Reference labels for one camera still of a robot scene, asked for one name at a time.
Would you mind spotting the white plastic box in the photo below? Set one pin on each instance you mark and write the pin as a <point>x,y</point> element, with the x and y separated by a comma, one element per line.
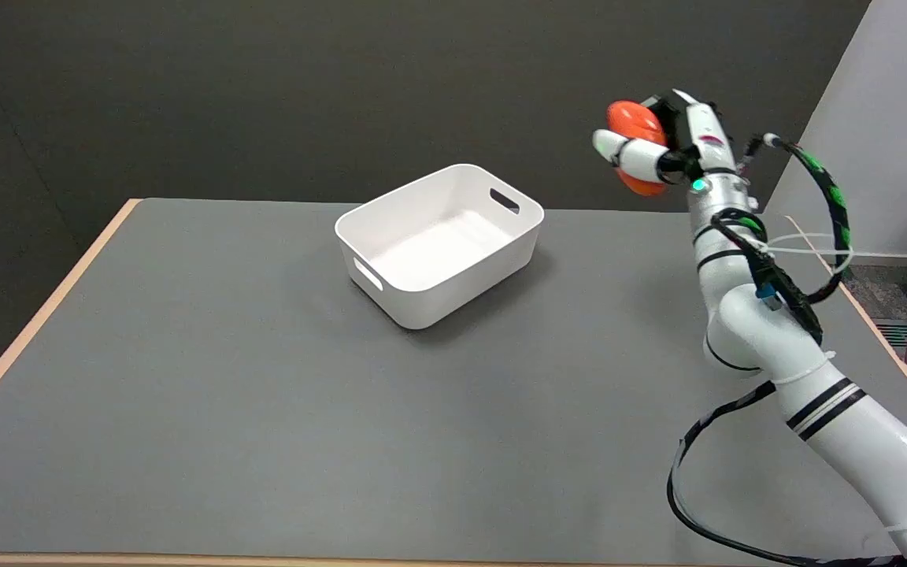
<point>438,244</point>

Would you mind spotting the orange mango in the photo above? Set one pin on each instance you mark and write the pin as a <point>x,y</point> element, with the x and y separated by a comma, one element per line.
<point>633,122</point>

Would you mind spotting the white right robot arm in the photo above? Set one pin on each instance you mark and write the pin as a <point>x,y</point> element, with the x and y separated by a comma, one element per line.
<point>768,331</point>

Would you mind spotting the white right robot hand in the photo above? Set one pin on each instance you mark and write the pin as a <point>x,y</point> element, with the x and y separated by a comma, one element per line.
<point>701,138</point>

